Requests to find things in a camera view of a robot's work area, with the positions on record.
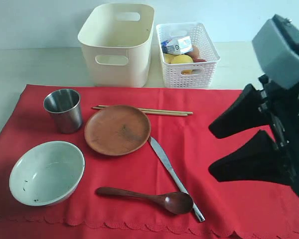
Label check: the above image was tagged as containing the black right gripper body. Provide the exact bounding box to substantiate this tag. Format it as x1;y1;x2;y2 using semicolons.
258;75;299;197

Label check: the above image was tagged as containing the red sausage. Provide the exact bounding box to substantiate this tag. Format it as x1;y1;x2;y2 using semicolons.
193;58;207;63

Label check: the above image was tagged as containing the fried chicken nugget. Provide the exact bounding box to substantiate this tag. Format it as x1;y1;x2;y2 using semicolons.
181;70;192;75

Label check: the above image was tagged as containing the brown egg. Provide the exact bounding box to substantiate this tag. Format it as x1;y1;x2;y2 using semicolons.
187;45;200;59

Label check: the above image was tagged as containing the yellow lemon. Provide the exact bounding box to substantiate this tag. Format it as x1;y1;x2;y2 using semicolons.
170;55;193;64

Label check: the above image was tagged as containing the dark wooden spoon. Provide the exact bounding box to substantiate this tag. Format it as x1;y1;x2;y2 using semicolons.
96;187;194;215

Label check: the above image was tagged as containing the yellow cheese wedge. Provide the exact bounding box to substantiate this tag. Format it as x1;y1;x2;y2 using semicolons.
163;53;175;64

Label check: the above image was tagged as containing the blue white milk carton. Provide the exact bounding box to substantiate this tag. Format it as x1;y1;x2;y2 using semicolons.
161;36;193;55

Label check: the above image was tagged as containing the lower wooden chopstick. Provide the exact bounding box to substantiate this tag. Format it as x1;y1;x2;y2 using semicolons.
91;107;188;117

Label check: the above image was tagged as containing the wooden chopstick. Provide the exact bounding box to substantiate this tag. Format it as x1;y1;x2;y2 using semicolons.
91;107;188;117
92;105;193;115

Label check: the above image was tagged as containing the white perforated plastic basket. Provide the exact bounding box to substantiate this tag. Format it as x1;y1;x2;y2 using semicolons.
156;22;220;89

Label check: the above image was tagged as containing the upper wooden chopstick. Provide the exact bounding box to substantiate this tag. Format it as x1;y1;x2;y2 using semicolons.
92;105;193;115

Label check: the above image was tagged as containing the metal table knife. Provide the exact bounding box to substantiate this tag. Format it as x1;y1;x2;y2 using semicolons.
148;136;205;223

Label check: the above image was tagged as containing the brown round plate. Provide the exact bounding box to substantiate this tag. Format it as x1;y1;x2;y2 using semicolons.
84;105;151;156

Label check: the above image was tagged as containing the cream plastic bin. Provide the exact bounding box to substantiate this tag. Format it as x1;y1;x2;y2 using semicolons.
78;3;154;87

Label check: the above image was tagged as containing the stainless steel cup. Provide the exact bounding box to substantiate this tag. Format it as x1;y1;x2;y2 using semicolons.
43;89;83;134

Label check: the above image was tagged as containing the red tablecloth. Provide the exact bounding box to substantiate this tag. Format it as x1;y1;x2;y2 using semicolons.
0;85;299;239

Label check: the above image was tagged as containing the pale green bowl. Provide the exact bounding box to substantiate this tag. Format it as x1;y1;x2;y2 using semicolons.
9;141;85;207

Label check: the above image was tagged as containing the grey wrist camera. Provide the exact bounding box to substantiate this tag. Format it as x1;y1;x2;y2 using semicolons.
252;14;299;90

